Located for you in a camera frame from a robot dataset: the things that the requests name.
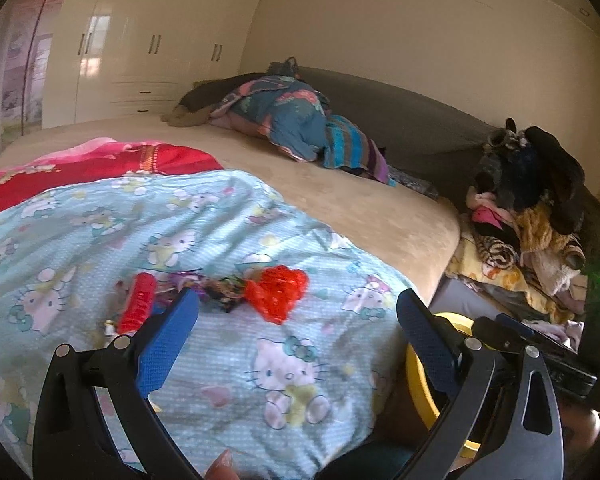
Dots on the red plastic bag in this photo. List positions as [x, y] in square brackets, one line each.
[276, 292]

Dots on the pink sliding door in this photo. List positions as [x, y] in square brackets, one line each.
[26, 36]

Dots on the pile of clothes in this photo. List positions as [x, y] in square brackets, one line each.
[531, 225]

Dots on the beige bed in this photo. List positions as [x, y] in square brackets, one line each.
[410, 231]

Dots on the glossy cream wardrobe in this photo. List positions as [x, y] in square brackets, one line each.
[112, 58]

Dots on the light blue Hello Kitty blanket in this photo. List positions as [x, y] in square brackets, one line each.
[277, 337]

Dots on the purple candy wrapper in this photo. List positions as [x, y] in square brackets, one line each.
[227, 293]

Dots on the brown garment on bed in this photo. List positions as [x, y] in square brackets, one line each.
[196, 106]

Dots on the red blanket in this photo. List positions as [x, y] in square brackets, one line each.
[97, 159]

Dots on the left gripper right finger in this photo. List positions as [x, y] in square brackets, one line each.
[501, 420]

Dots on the person's left hand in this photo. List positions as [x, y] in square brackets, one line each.
[222, 468]

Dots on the teal floral quilt pile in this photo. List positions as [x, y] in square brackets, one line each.
[285, 110]

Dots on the grey storage box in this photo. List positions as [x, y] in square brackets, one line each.
[474, 300]

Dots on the striped blue purple blanket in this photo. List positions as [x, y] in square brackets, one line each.
[349, 148]

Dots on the grey bed headboard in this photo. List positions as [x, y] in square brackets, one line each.
[423, 137]

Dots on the yellow rimmed trash bin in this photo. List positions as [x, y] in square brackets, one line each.
[418, 386]

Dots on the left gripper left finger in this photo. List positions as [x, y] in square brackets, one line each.
[71, 436]

